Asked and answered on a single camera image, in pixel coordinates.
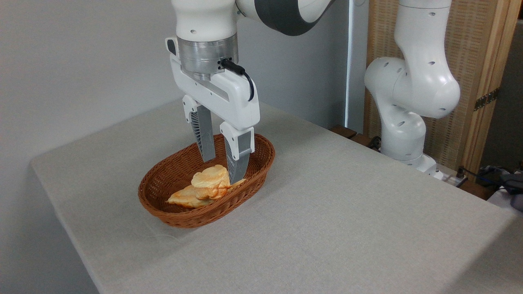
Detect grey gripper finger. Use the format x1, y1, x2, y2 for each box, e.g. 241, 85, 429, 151
220, 122, 256, 184
183, 95, 216, 163

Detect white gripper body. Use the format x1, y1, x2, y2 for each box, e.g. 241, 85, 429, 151
165, 37, 261, 131

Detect round knotted bread roll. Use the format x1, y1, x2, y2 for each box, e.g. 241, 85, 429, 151
191, 165, 231, 200

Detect long twisted bread loaf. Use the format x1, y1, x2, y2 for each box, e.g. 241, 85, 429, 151
166, 178, 248, 209

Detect brown wicker basket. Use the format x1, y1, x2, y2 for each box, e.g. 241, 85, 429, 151
138, 133, 275, 228

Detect dark wooden base slats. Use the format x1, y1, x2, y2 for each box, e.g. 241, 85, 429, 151
330, 125, 381, 151

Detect grey fabric tablecloth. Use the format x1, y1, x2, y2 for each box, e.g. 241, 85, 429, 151
31, 98, 523, 294

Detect wooden woven folding screen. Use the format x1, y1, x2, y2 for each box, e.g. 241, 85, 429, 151
364, 0, 523, 176

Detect metal screen hinge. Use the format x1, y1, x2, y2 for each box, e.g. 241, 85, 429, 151
474, 88, 500, 111

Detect dark grey bag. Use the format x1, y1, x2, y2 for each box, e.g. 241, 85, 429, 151
499, 173, 523, 212

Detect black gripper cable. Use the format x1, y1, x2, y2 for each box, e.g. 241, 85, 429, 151
221, 58, 255, 102

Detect white vertical wall strip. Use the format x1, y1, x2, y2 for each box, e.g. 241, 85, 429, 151
345, 0, 356, 128

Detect black background cable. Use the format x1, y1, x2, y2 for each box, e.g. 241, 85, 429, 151
456, 165, 523, 192

